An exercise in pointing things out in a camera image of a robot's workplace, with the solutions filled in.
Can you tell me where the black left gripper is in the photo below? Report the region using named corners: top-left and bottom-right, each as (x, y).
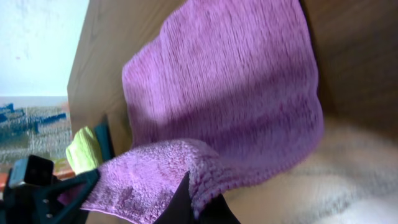
top-left (1, 169), bottom-right (100, 224)

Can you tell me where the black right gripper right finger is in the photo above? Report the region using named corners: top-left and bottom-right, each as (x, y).
top-left (198, 194), bottom-right (240, 224)

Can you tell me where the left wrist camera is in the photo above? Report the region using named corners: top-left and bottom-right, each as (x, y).
top-left (7, 155), bottom-right (54, 189)

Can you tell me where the folded blue cloth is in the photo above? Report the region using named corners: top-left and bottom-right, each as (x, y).
top-left (94, 124), bottom-right (115, 162)

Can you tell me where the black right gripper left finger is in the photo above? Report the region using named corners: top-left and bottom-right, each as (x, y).
top-left (154, 172), bottom-right (195, 224)

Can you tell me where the pink microfiber cloth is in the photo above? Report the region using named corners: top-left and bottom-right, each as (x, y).
top-left (57, 0), bottom-right (325, 224)

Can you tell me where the folded green cloth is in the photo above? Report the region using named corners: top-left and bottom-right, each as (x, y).
top-left (66, 126), bottom-right (103, 175)

